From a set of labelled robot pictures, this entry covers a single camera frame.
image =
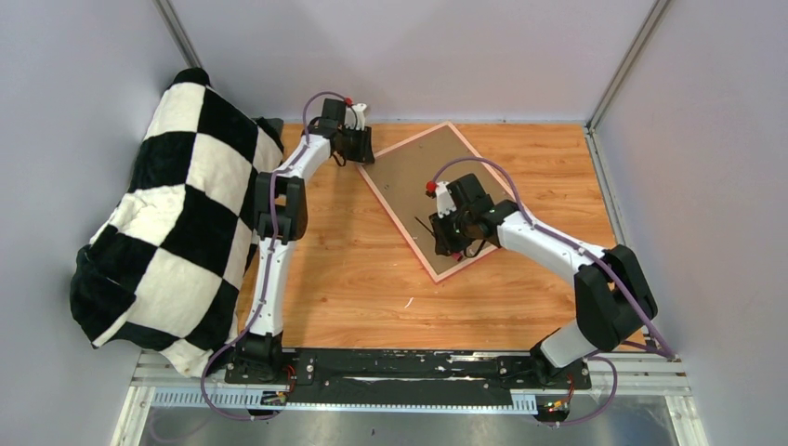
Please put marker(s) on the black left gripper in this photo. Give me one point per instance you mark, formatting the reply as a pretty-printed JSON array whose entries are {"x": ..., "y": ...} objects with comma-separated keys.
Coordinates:
[{"x": 363, "y": 152}]

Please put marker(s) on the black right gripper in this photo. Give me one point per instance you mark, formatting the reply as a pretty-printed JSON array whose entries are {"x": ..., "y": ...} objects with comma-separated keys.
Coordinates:
[{"x": 445, "y": 244}]

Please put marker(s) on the pink picture frame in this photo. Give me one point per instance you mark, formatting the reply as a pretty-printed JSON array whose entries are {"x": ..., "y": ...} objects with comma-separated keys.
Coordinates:
[{"x": 385, "y": 136}]

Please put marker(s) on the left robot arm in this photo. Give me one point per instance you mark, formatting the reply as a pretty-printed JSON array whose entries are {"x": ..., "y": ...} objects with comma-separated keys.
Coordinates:
[{"x": 282, "y": 217}]

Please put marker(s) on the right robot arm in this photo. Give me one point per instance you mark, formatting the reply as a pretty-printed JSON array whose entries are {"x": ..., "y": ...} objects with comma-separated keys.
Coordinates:
[{"x": 612, "y": 298}]

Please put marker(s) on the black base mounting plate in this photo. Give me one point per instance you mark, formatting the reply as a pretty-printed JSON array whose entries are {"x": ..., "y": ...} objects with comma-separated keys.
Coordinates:
[{"x": 415, "y": 377}]

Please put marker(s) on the black white checkered pillow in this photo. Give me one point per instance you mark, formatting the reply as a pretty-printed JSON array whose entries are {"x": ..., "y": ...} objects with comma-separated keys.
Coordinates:
[{"x": 165, "y": 270}]

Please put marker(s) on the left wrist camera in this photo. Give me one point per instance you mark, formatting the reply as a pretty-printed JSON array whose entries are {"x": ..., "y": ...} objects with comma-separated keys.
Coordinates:
[{"x": 356, "y": 116}]

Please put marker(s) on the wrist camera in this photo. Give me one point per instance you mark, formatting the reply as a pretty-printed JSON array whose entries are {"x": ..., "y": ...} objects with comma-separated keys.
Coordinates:
[
  {"x": 356, "y": 116},
  {"x": 439, "y": 191}
]

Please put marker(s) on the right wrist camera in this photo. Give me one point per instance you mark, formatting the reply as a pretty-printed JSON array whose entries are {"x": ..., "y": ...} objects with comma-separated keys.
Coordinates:
[{"x": 439, "y": 191}]

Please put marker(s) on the brown frame backing board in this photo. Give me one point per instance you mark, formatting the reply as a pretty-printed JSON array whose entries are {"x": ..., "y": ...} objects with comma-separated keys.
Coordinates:
[{"x": 398, "y": 181}]

